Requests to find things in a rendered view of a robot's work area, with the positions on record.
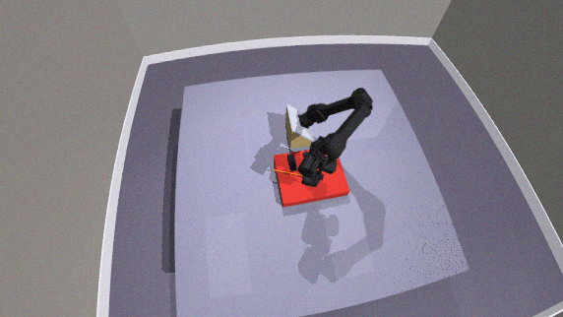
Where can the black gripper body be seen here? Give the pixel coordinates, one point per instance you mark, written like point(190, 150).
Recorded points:
point(313, 181)

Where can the red flat deck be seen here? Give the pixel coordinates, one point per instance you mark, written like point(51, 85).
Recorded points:
point(293, 192)

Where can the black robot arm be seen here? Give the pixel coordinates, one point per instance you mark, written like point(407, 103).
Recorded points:
point(333, 144)

